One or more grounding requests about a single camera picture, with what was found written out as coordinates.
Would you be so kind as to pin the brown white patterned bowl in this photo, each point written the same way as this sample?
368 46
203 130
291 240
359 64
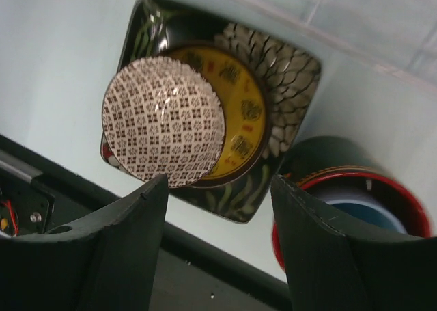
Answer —
160 116

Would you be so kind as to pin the black square floral plate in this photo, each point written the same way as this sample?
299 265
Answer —
289 74

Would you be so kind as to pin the dark green red-rimmed mug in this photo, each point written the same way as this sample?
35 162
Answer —
328 162

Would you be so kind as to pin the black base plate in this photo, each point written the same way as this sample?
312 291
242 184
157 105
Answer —
190 274

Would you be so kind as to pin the yellow round patterned plate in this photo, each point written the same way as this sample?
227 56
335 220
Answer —
245 104

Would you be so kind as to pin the white wire dish rack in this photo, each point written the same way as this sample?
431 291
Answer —
395 37

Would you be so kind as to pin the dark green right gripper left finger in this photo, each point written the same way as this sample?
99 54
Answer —
105 260

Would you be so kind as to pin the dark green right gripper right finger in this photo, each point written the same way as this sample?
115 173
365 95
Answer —
334 261

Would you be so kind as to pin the light blue inner cup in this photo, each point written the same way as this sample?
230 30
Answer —
362 206

